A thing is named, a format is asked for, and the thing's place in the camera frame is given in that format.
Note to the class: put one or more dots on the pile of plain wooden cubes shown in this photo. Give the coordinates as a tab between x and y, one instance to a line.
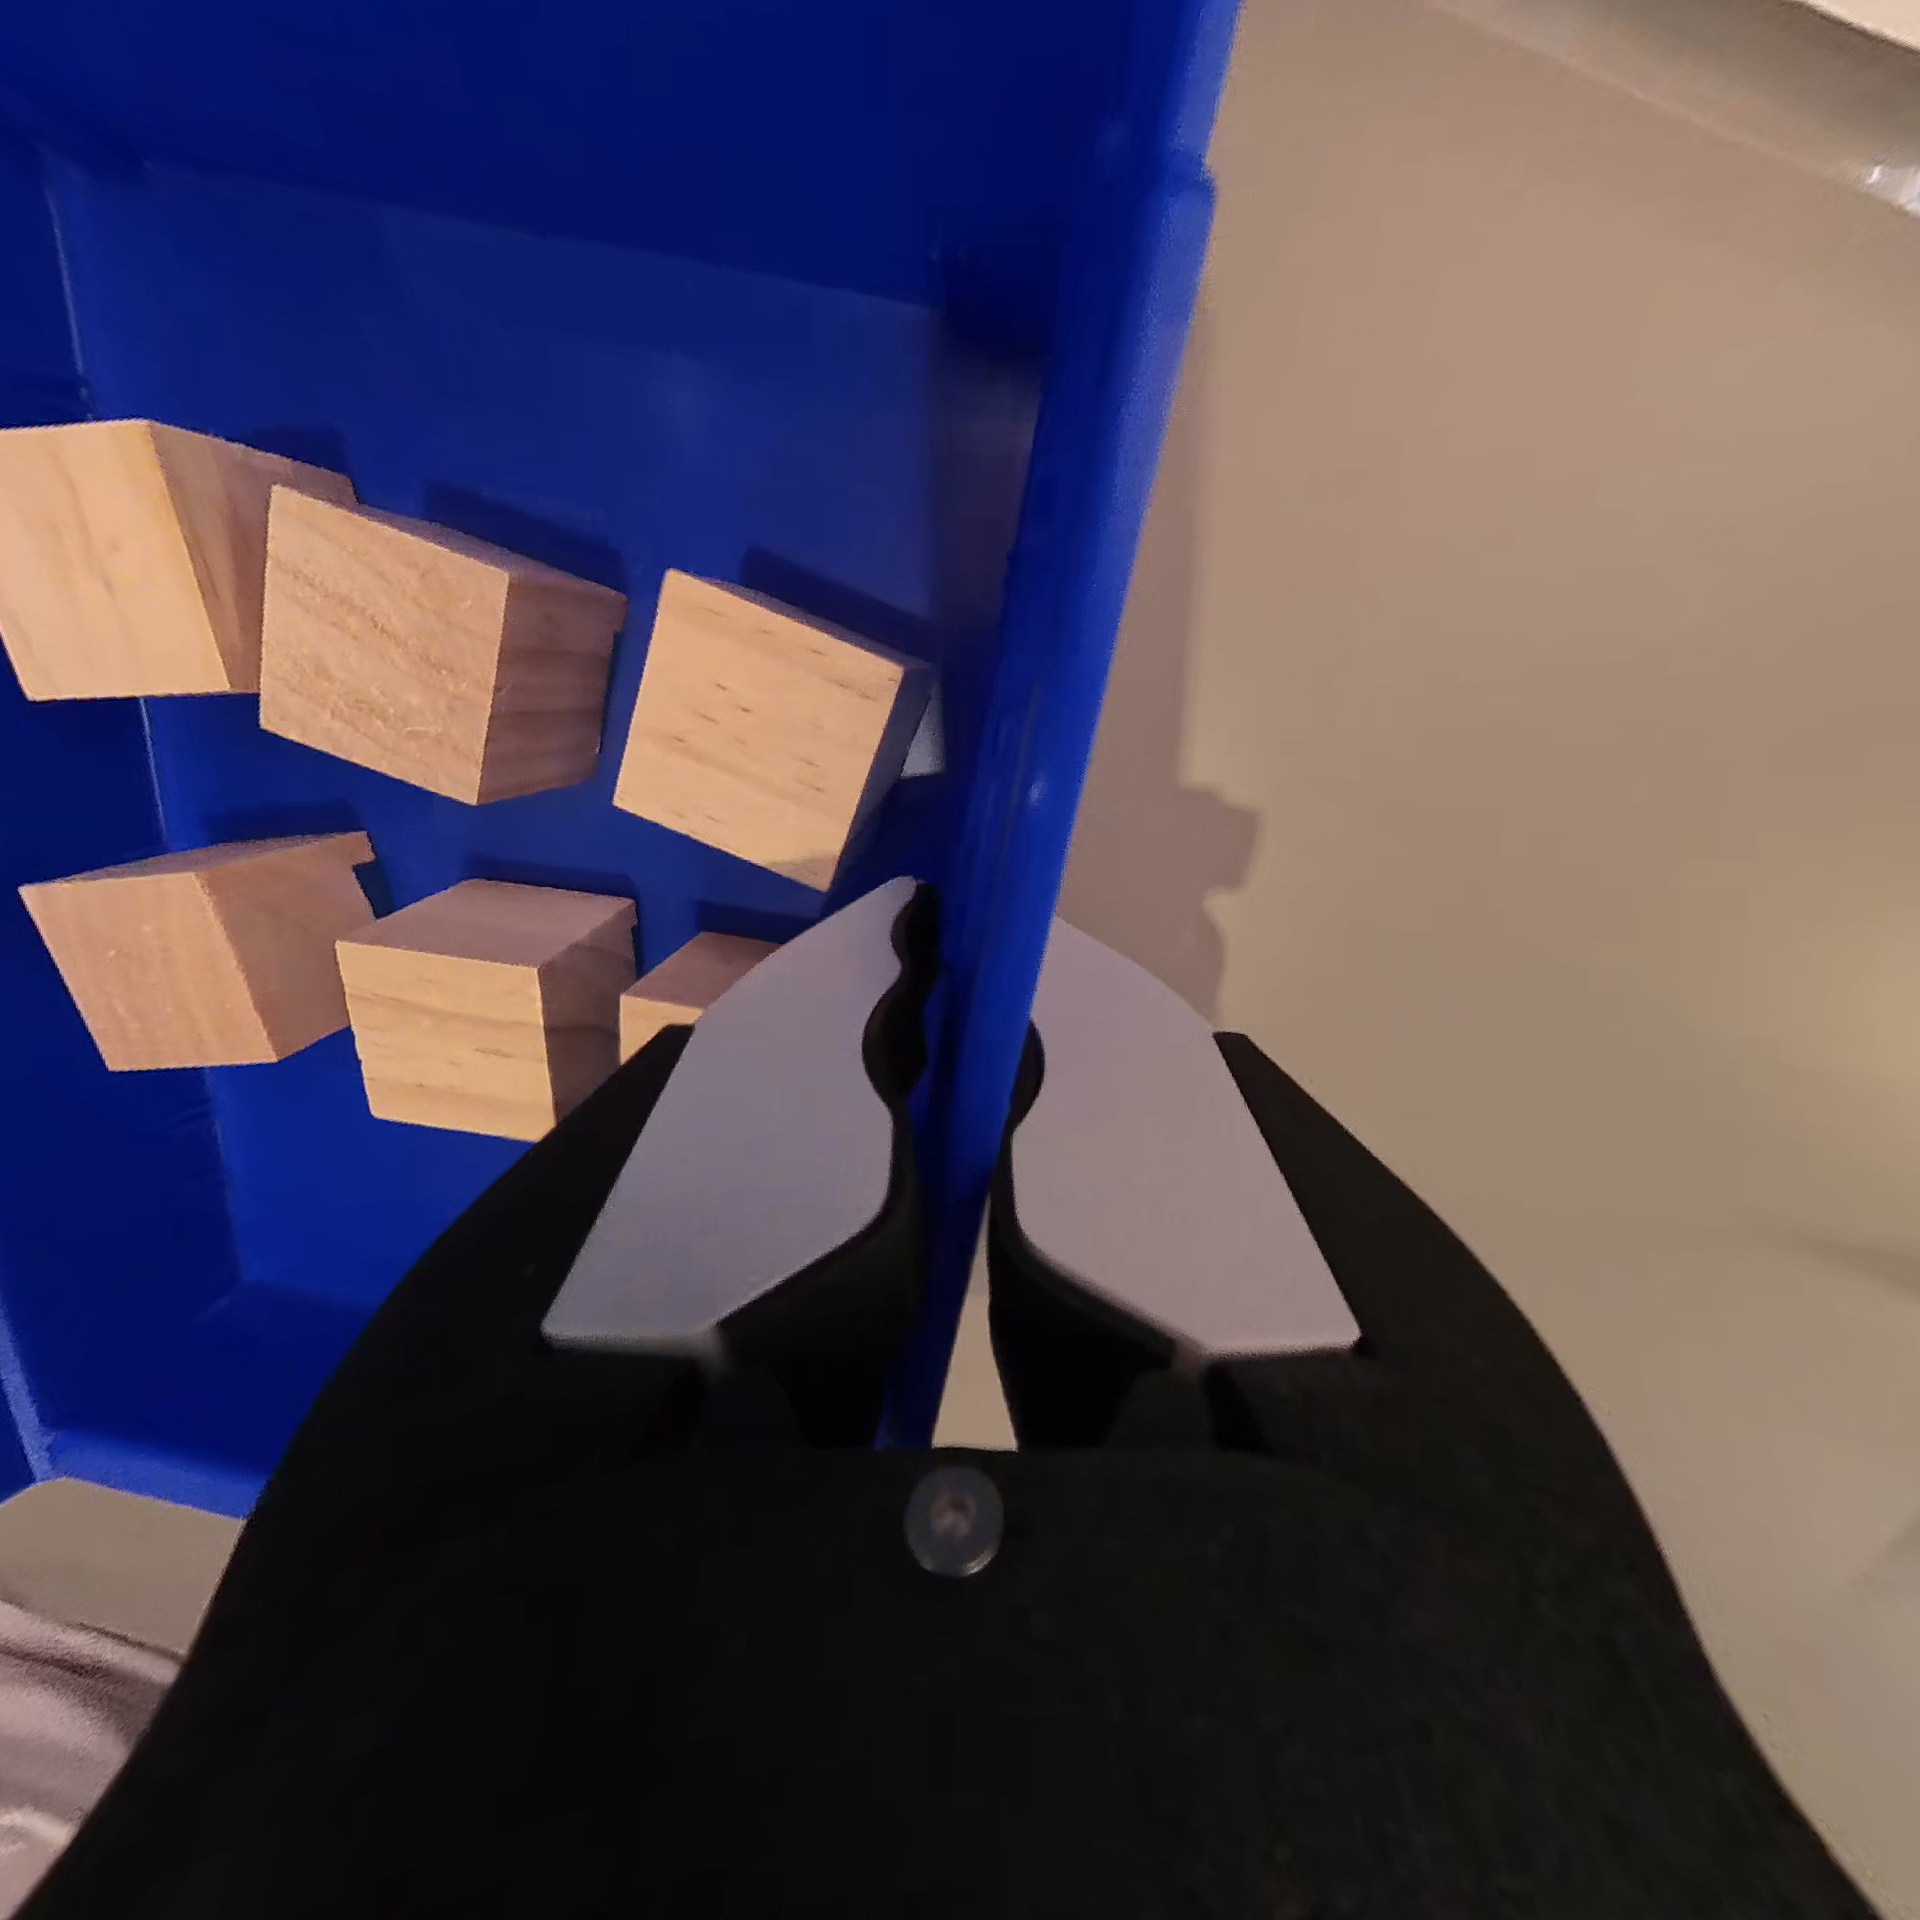
421	645

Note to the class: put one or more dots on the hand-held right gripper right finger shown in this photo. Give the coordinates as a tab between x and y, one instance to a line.
1184	1186

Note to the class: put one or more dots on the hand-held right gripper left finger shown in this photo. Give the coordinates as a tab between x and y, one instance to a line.
751	1141

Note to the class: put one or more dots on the grey shiny cloth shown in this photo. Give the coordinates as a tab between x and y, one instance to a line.
68	1741

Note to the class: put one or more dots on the blue plastic bin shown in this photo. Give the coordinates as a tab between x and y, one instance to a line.
600	300

